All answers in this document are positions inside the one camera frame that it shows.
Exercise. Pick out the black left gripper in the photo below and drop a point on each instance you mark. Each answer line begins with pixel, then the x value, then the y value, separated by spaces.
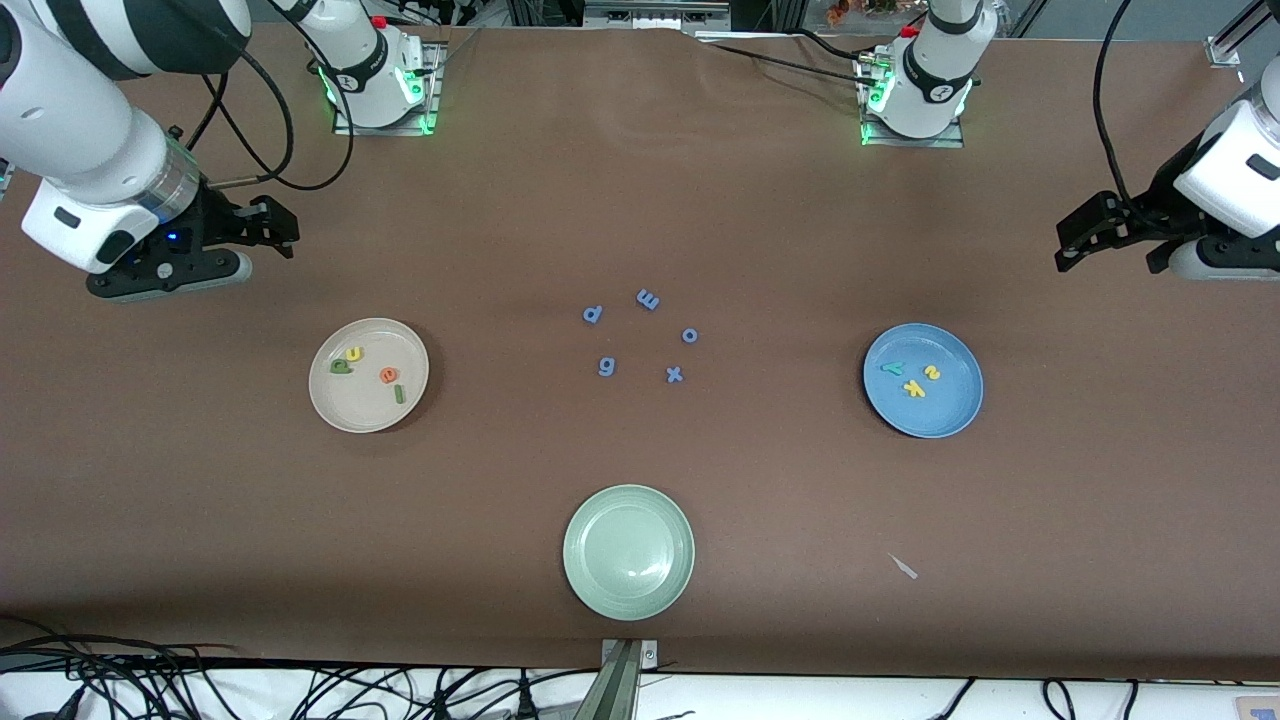
pixel 1158 203

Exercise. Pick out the blue foam letter p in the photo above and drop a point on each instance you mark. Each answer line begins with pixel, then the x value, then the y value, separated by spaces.
pixel 588 319

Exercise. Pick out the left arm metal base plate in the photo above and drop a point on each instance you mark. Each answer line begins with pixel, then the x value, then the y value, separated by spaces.
pixel 950 141

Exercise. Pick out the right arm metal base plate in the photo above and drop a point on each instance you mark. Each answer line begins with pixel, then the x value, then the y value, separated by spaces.
pixel 342 126

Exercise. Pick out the teal foam letter y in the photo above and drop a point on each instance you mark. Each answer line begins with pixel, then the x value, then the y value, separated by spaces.
pixel 893 367

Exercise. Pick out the small white paper scrap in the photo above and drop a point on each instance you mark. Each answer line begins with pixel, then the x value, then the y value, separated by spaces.
pixel 905 569

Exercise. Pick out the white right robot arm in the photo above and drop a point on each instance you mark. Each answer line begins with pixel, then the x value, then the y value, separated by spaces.
pixel 80 130

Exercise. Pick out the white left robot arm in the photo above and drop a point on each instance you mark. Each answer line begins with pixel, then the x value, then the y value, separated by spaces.
pixel 1230 170

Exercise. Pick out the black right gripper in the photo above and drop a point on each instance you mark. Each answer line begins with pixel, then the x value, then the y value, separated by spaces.
pixel 214 222

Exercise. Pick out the pale green round plate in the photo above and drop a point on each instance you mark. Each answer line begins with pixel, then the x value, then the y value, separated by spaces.
pixel 628 552

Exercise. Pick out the blue foam letter g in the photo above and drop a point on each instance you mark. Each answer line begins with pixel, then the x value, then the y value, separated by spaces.
pixel 607 372

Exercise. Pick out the beige round plate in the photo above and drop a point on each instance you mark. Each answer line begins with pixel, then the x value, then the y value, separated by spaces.
pixel 368 410

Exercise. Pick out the metal table edge bracket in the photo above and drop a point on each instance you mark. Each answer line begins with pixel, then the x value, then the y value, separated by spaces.
pixel 622 690

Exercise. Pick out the beige box corner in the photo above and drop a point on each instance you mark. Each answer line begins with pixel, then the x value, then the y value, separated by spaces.
pixel 1258 708

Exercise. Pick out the blue foam letter m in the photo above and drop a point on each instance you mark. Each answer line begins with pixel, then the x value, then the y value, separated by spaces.
pixel 648 299

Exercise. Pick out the grey metal box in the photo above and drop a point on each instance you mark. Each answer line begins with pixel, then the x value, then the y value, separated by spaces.
pixel 650 15

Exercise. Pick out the blue round plate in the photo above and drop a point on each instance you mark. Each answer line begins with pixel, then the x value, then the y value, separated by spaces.
pixel 940 410

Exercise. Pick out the yellow foam letter k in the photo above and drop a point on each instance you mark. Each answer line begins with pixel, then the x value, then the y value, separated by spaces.
pixel 913 388

